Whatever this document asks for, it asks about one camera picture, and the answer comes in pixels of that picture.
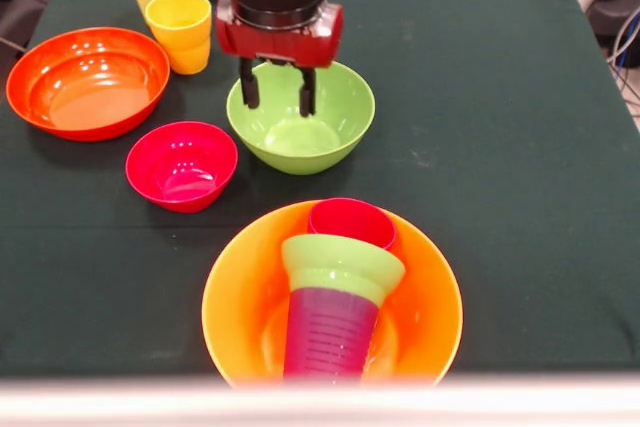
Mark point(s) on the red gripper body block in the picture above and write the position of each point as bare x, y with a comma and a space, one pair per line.
280, 44

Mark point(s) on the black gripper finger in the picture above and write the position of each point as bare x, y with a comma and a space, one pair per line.
249, 84
307, 92

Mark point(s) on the large green bowl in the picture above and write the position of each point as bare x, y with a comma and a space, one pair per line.
340, 112

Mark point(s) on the small pink bowl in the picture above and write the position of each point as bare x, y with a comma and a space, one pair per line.
182, 167

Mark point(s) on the pink cup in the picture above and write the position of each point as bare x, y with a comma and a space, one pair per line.
350, 222

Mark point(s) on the small green bowl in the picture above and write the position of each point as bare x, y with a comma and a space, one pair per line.
345, 262

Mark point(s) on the large orange bowl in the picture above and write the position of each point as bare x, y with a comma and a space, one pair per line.
240, 297

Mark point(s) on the purple cup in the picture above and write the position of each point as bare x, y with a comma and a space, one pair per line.
330, 337

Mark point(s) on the yellow cup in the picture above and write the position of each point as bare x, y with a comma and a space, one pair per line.
180, 32

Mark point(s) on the wide red-orange bowl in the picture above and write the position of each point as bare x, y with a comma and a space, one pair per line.
87, 87

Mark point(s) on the dark green tablecloth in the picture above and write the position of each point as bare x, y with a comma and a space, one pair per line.
500, 197

